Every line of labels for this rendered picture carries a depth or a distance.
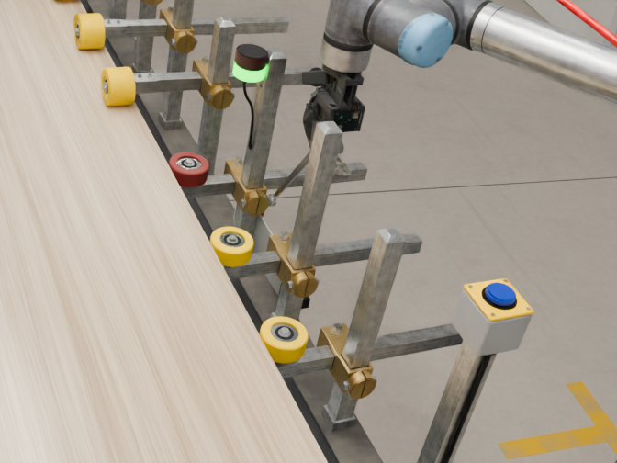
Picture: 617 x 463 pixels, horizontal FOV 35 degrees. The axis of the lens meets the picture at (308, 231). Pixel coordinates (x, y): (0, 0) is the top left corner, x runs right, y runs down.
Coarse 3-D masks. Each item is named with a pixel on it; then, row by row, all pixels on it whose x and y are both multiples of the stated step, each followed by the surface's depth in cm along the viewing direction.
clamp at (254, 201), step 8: (232, 160) 208; (232, 168) 206; (240, 168) 206; (232, 176) 205; (240, 176) 204; (240, 184) 202; (240, 192) 202; (248, 192) 200; (256, 192) 201; (264, 192) 202; (240, 200) 203; (248, 200) 200; (256, 200) 200; (264, 200) 201; (240, 208) 203; (248, 208) 200; (256, 208) 201; (264, 208) 202
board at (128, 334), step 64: (0, 0) 240; (0, 64) 216; (64, 64) 221; (0, 128) 197; (64, 128) 201; (128, 128) 205; (0, 192) 180; (64, 192) 184; (128, 192) 188; (0, 256) 167; (64, 256) 170; (128, 256) 173; (192, 256) 176; (0, 320) 155; (64, 320) 157; (128, 320) 160; (192, 320) 163; (0, 384) 144; (64, 384) 147; (128, 384) 149; (192, 384) 151; (256, 384) 154; (0, 448) 135; (64, 448) 137; (128, 448) 139; (192, 448) 142; (256, 448) 144
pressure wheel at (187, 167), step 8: (184, 152) 201; (192, 152) 201; (176, 160) 198; (184, 160) 199; (192, 160) 200; (200, 160) 200; (176, 168) 196; (184, 168) 196; (192, 168) 197; (200, 168) 197; (176, 176) 196; (184, 176) 195; (192, 176) 196; (200, 176) 197; (184, 184) 196; (192, 184) 197; (200, 184) 198
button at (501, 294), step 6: (498, 282) 131; (486, 288) 130; (492, 288) 129; (498, 288) 129; (504, 288) 130; (510, 288) 130; (486, 294) 129; (492, 294) 128; (498, 294) 128; (504, 294) 129; (510, 294) 129; (492, 300) 128; (498, 300) 128; (504, 300) 128; (510, 300) 128
